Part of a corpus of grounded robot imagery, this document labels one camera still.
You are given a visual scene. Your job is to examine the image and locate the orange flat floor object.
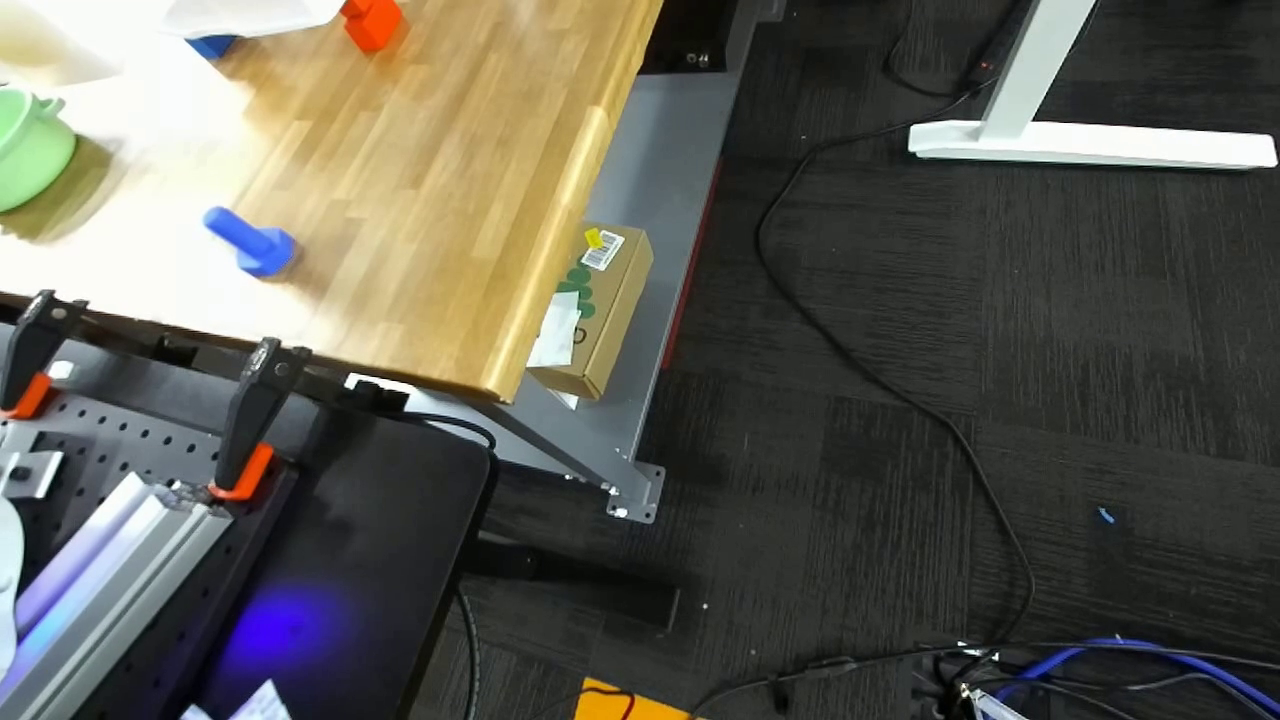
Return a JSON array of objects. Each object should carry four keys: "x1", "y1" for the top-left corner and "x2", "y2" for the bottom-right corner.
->
[{"x1": 571, "y1": 677, "x2": 696, "y2": 720}]

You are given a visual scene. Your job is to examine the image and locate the small cardboard box with label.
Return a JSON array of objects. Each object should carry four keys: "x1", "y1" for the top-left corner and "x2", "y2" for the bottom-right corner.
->
[{"x1": 522, "y1": 221, "x2": 654, "y2": 402}]

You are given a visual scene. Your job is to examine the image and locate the dark flat equipment case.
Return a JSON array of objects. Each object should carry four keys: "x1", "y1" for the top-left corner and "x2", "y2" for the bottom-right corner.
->
[{"x1": 196, "y1": 411, "x2": 499, "y2": 720}]

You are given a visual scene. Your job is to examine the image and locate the black clamp with orange trigger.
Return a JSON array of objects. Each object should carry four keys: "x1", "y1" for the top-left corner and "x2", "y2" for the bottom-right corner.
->
[
  {"x1": 0, "y1": 287, "x2": 95, "y2": 423},
  {"x1": 206, "y1": 335, "x2": 352, "y2": 506}
]

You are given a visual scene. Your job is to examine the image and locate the blue hex bolt toy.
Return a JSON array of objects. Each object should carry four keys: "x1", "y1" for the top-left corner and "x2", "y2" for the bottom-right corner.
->
[{"x1": 199, "y1": 205, "x2": 301, "y2": 278}]

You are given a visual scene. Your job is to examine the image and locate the orange cup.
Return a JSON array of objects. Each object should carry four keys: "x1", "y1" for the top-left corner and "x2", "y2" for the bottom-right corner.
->
[{"x1": 340, "y1": 0, "x2": 406, "y2": 59}]

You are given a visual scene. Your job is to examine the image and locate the white desk leg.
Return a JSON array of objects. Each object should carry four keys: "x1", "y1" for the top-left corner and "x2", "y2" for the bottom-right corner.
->
[{"x1": 908, "y1": 0, "x2": 1280, "y2": 176}]

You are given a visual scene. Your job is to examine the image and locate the white paper label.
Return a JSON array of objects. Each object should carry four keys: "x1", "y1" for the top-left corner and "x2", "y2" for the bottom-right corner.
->
[{"x1": 234, "y1": 680, "x2": 291, "y2": 720}]

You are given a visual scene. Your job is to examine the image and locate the black perforated mounting board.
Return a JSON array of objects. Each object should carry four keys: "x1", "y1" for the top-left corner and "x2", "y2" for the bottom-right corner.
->
[{"x1": 0, "y1": 389, "x2": 291, "y2": 720}]

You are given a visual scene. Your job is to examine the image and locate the aluminium extrusion bar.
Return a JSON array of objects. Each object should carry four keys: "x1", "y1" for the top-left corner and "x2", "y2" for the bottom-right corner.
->
[{"x1": 0, "y1": 473, "x2": 234, "y2": 720}]

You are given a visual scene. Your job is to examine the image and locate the green bowl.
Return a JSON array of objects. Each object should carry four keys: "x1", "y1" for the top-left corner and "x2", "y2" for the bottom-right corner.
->
[{"x1": 0, "y1": 85, "x2": 81, "y2": 217}]

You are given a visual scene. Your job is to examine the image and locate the grey metal table frame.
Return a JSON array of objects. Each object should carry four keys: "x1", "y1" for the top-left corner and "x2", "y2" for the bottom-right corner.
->
[{"x1": 395, "y1": 66, "x2": 742, "y2": 527}]

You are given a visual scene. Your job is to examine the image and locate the long black floor cable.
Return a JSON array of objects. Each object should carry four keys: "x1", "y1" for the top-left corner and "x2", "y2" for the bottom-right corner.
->
[{"x1": 691, "y1": 128, "x2": 1044, "y2": 712}]

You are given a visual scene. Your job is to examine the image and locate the blue cable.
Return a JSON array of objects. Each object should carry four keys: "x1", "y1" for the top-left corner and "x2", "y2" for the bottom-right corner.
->
[{"x1": 990, "y1": 634, "x2": 1280, "y2": 720}]

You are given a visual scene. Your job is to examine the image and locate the small metal bracket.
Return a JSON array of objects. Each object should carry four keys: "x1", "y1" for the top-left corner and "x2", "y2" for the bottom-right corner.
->
[{"x1": 0, "y1": 444, "x2": 73, "y2": 503}]

